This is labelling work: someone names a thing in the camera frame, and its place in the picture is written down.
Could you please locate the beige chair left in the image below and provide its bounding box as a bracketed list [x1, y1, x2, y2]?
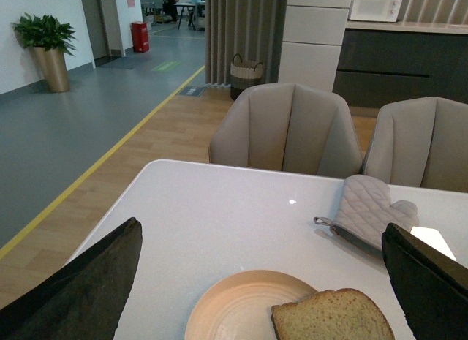
[208, 83, 363, 178]

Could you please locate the grey pleated curtain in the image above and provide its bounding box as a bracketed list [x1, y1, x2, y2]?
[205, 0, 287, 86]

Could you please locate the person in black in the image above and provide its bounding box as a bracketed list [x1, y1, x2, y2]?
[163, 0, 178, 23]

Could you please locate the distant white table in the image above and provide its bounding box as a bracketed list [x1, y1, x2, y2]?
[175, 1, 205, 31]

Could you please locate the white microwave oven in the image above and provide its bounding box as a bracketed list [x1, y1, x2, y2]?
[348, 0, 403, 23]

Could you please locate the beige round plate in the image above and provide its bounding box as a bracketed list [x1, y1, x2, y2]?
[184, 270, 317, 339]

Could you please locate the woven basket with handles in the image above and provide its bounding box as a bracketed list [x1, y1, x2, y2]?
[230, 53, 264, 100]

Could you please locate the brown bread slice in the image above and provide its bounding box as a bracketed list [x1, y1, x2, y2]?
[271, 288, 395, 339]

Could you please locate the grey quilted oven mitt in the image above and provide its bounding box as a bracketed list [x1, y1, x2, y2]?
[314, 175, 420, 260]

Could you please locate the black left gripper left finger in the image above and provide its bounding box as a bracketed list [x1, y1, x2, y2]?
[1, 217, 143, 339]

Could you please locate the red bin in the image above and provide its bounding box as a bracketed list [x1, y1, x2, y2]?
[131, 21, 149, 53]

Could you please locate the beige chair right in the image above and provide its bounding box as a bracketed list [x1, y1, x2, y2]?
[362, 97, 467, 193]

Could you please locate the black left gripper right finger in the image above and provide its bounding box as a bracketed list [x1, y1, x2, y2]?
[382, 223, 467, 339]

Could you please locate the green potted plant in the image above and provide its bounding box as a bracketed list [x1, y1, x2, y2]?
[12, 12, 75, 56]

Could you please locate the white drawer cabinet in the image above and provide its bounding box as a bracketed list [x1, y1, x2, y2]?
[279, 0, 352, 91]

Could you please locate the beige chair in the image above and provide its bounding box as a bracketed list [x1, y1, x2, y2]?
[208, 83, 363, 178]
[362, 97, 467, 193]

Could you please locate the gold plant pot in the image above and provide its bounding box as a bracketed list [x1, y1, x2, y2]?
[34, 47, 70, 93]

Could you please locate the dark kitchen counter cabinet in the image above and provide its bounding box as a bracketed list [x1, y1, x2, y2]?
[333, 29, 467, 108]

